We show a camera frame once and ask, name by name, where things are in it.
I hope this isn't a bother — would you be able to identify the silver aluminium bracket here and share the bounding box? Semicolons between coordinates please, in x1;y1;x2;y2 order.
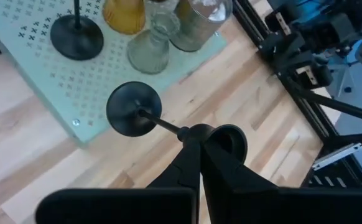
311;142;362;171

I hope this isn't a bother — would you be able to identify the silver candle can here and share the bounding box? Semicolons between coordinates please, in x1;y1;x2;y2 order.
167;0;234;53

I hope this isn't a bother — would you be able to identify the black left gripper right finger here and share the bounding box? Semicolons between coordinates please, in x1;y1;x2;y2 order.
199;136;362;224

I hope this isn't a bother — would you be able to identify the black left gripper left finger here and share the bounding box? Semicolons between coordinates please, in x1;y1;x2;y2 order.
35;136;202;224

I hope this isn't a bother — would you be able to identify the amber ribbed glass candle holder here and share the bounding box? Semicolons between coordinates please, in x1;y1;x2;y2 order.
102;0;146;35

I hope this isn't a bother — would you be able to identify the black metal candlestick holder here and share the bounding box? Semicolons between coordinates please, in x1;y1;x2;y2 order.
106;81;249;164
50;0;104;62

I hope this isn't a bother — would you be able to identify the black aluminium table frame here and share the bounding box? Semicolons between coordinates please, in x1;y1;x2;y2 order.
232;0;362;189

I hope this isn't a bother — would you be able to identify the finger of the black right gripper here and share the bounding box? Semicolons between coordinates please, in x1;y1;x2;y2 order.
272;51;312;75
258;32;303;54

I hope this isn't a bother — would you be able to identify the pale green perforated metal shelf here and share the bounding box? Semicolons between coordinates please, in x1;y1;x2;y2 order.
0;0;229;147

